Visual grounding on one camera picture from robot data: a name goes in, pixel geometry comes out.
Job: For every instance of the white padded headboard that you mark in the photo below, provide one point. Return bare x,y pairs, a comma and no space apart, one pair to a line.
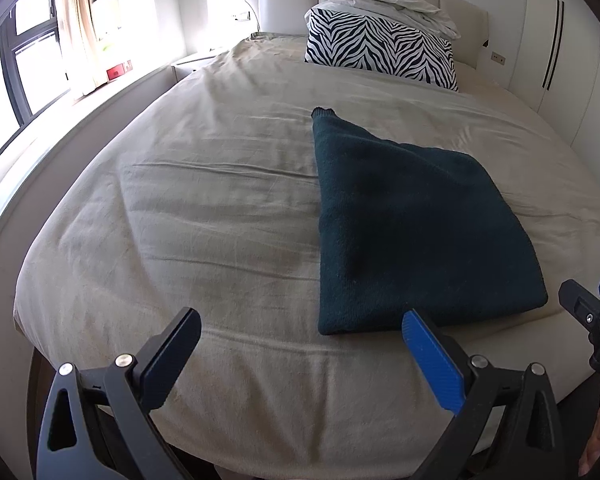
280,0

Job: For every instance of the black framed window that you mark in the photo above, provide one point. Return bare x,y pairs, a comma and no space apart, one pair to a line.
25,60

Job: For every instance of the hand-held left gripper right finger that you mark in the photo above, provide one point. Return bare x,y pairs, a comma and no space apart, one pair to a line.
430,355

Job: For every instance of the white folded duvet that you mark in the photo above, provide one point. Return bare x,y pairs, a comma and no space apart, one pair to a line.
390,2

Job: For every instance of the beige bed sheet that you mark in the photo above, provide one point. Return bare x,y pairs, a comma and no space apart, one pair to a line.
205,200

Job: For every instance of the white window ledge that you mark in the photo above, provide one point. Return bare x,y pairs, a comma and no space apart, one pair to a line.
70,145

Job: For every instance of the white wardrobe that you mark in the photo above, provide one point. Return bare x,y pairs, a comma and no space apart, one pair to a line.
580,60

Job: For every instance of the wall switch panel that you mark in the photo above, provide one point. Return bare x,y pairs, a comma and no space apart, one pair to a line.
242,16

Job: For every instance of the white nightstand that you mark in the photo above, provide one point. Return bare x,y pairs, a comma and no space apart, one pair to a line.
195,65

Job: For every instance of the beige curtain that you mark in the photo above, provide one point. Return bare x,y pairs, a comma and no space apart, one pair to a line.
82,25

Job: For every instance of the dark green knit sweater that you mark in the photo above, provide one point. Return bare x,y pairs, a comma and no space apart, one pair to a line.
405,225

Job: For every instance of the red box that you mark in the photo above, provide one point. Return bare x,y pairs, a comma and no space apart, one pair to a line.
115,72

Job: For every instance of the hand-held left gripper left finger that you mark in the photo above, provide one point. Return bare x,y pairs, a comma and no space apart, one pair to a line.
167,360

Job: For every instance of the wall socket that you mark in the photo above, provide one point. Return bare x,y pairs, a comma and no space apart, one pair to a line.
498,57

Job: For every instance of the zebra print pillow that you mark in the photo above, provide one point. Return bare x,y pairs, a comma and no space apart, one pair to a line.
380,45

